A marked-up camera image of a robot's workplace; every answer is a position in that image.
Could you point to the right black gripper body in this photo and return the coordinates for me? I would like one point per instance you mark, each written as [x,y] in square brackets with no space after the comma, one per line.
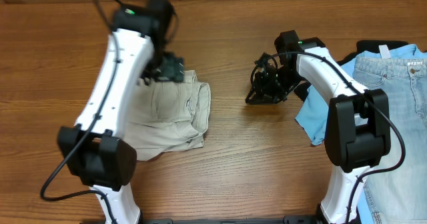
[269,84]

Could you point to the black garment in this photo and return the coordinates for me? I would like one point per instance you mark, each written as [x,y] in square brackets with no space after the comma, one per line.
[361,46]

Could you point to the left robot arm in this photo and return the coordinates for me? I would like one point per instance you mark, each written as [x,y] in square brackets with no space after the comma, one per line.
[94,149]

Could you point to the beige shorts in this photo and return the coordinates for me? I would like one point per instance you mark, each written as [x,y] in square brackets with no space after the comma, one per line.
[167,116]

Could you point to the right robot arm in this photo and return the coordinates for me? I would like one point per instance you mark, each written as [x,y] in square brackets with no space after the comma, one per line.
[357,127]

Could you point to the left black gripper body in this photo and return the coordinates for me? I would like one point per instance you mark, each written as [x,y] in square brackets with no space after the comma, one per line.
[170,70]

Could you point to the light blue denim jeans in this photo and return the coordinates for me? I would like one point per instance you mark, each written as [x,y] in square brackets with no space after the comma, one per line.
[399,196]

